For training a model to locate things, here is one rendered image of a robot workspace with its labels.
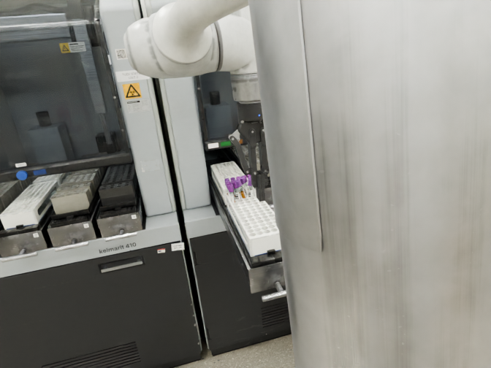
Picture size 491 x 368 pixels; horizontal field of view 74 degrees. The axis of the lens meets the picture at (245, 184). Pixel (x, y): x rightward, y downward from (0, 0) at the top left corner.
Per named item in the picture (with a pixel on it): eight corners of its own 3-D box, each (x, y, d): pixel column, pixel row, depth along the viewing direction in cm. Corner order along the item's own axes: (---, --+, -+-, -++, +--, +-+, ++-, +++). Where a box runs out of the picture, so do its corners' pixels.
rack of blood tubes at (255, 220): (226, 210, 107) (224, 193, 104) (256, 204, 109) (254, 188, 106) (251, 261, 80) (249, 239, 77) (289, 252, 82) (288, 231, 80)
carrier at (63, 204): (92, 206, 116) (87, 190, 113) (90, 208, 114) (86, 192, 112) (56, 212, 113) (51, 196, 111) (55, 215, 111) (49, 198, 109)
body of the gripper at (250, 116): (266, 96, 76) (269, 135, 79) (231, 101, 74) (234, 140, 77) (278, 99, 69) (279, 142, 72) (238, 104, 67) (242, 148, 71)
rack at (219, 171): (212, 179, 135) (210, 164, 133) (235, 174, 137) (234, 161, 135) (226, 208, 108) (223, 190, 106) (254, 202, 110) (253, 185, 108)
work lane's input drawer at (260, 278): (208, 191, 141) (205, 171, 137) (239, 185, 143) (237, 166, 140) (255, 307, 75) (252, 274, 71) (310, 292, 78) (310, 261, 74)
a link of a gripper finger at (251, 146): (256, 128, 72) (249, 129, 71) (258, 176, 76) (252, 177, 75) (251, 125, 75) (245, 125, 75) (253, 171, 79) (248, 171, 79)
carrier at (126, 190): (136, 198, 119) (132, 182, 117) (136, 200, 117) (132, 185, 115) (102, 204, 116) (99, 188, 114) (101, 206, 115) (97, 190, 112)
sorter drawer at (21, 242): (58, 185, 166) (52, 168, 163) (87, 179, 169) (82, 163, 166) (-5, 266, 101) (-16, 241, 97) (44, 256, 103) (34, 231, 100)
